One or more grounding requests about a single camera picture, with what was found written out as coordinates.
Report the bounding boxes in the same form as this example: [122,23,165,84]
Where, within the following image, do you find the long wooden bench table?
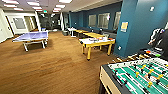
[68,27,105,38]

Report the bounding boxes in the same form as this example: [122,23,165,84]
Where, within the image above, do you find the wooden air hockey table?
[79,37,117,62]

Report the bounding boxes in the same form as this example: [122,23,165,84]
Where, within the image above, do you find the interior glass window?
[97,12,111,30]
[113,10,122,31]
[88,13,98,28]

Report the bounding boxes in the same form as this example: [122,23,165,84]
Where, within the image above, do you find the ceiling light panel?
[1,0,18,4]
[58,0,73,4]
[26,1,41,7]
[3,3,18,8]
[54,4,67,9]

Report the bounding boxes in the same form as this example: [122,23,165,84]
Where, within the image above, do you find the blue ping pong table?
[12,30,50,53]

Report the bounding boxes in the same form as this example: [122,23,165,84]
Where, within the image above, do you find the green foosball table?
[99,57,168,94]

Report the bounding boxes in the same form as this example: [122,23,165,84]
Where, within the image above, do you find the glass office partition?
[11,15,38,33]

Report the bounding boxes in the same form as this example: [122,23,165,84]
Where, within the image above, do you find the yellow wall notice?
[120,21,130,33]

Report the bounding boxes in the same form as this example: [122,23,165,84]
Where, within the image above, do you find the white round wall sensor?
[149,5,155,12]

